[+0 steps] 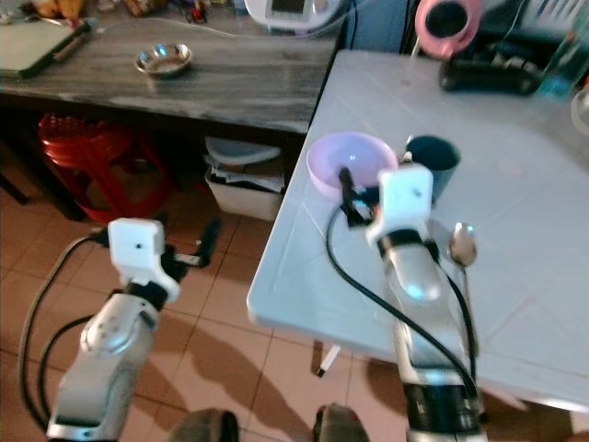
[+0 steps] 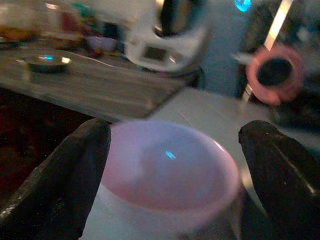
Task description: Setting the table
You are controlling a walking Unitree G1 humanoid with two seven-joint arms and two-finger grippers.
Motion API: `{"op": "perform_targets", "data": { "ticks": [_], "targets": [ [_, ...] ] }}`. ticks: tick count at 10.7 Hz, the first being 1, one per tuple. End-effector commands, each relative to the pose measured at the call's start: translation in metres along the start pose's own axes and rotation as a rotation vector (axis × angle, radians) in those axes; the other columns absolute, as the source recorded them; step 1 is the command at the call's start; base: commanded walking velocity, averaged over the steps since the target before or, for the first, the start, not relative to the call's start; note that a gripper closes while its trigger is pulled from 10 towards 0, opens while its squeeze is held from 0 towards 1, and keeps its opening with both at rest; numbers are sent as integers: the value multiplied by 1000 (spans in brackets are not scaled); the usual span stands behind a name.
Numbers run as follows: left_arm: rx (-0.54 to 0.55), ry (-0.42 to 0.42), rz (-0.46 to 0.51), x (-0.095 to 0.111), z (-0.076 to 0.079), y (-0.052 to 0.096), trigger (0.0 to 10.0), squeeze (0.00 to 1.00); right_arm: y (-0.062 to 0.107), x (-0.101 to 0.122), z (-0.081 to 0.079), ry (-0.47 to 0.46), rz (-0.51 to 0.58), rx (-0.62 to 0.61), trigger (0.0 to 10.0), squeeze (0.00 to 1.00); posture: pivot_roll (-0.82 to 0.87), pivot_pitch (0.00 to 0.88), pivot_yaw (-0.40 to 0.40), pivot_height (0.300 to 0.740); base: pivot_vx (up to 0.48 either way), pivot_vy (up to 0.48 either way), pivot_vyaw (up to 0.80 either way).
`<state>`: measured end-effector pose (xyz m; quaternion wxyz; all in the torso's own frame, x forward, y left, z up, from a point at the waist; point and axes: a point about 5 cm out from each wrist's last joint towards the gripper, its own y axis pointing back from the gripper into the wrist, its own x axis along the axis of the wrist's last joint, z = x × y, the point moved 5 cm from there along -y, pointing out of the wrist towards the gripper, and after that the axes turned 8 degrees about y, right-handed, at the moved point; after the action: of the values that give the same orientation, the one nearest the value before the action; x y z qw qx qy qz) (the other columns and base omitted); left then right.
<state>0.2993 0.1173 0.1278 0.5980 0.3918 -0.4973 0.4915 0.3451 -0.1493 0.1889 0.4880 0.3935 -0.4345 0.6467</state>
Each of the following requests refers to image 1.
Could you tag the small steel bowl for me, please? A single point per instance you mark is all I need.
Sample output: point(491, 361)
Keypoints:
point(163, 61)

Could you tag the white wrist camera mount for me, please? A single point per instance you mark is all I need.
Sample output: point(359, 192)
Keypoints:
point(135, 247)
point(405, 198)

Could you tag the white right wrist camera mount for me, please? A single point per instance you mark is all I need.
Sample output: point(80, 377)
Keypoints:
point(405, 198)

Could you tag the dark blue cup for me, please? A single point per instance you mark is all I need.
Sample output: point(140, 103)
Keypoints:
point(437, 158)

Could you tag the grey wooden table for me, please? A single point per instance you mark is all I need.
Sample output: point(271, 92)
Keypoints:
point(239, 92)

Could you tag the pink round appliance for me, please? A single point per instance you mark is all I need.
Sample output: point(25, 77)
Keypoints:
point(446, 28)

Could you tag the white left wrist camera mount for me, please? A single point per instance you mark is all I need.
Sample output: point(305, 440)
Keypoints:
point(135, 247)

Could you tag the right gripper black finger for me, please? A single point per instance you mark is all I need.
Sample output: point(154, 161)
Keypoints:
point(347, 182)

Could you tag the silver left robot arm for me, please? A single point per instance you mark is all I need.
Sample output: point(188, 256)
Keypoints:
point(101, 345)

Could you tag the white appliance with screen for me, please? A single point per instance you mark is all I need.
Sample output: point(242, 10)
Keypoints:
point(290, 14)

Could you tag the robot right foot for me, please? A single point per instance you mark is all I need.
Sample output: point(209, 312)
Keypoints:
point(350, 425)

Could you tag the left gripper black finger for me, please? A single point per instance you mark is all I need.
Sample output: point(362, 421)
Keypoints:
point(210, 238)

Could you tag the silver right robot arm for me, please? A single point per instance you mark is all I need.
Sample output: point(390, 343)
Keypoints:
point(419, 295)

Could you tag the pink plastic bowl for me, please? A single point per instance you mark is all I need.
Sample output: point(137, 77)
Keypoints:
point(331, 158)

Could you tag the green cutting board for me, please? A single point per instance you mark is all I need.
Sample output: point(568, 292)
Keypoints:
point(32, 48)

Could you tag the red plastic stool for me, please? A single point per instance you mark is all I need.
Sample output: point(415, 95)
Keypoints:
point(92, 152)

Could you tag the white plastic table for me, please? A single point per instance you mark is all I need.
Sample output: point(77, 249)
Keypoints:
point(525, 212)

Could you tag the white storage bin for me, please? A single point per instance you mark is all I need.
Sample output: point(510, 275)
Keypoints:
point(244, 189)

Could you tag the green glass bottle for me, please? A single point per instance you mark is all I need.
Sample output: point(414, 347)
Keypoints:
point(569, 64)

